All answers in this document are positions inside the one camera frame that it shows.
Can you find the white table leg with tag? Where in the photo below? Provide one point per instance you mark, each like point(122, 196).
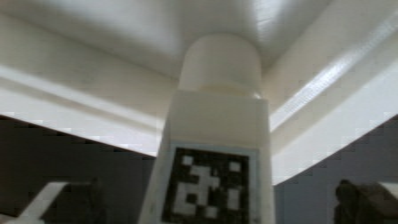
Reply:
point(210, 184)

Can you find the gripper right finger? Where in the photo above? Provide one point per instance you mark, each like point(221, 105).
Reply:
point(367, 203)

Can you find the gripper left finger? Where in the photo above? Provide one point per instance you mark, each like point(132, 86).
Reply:
point(67, 204)

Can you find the white square tabletop part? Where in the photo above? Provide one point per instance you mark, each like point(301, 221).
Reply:
point(91, 58)

